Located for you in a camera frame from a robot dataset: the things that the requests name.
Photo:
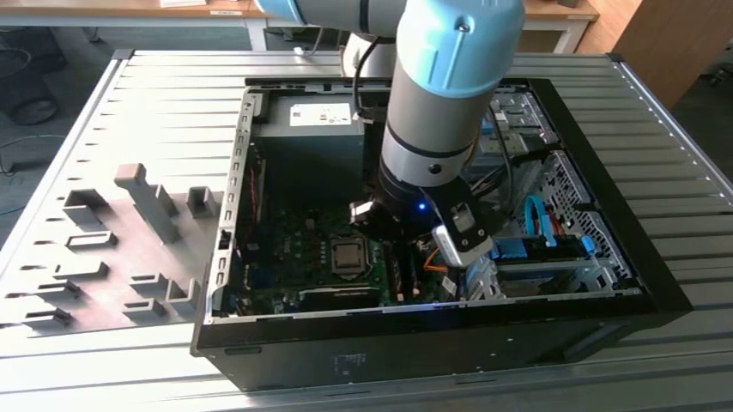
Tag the silver CPU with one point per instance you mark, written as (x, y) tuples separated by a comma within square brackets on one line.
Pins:
[(348, 255)]

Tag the grey parts rack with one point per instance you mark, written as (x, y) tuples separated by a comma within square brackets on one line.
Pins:
[(143, 249)]

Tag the white paper sheet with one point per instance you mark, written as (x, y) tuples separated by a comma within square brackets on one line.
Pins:
[(183, 3)]

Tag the dark office chair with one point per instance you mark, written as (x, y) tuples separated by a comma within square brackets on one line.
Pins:
[(718, 73)]

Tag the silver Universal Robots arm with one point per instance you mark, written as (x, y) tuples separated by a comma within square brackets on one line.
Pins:
[(441, 107)]

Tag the CPU socket metal frame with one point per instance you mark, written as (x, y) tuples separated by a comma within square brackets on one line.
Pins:
[(330, 257)]

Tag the black camera bracket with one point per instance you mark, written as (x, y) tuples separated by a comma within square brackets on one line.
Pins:
[(453, 197)]

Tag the black graphics card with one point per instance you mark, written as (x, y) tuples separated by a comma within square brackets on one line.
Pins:
[(338, 299)]

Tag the black open PC case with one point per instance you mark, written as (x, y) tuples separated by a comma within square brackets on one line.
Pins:
[(400, 352)]

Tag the black round bin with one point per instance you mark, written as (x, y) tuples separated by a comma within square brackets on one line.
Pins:
[(28, 77)]

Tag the perforated steel panel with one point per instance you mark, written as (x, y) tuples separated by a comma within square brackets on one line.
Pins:
[(573, 189)]

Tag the hard disk in blue carrier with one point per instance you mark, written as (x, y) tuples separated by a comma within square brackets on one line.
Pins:
[(515, 250)]

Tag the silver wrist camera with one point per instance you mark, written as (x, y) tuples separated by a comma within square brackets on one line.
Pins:
[(458, 253)]

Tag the blue empty disk carrier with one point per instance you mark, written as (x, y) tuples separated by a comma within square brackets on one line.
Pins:
[(487, 126)]

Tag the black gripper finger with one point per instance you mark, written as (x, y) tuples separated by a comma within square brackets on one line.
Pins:
[(360, 213)]

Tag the wooden cabinet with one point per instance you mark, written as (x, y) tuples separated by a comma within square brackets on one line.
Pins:
[(663, 43)]

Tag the green motherboard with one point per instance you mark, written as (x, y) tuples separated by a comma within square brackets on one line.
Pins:
[(298, 253)]

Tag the wooden desk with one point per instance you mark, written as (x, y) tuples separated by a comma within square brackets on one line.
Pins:
[(115, 8)]

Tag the grey metal disk bay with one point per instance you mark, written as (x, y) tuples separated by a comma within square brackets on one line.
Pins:
[(515, 141)]

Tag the grey power supply unit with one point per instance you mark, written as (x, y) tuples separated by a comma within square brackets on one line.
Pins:
[(308, 159)]

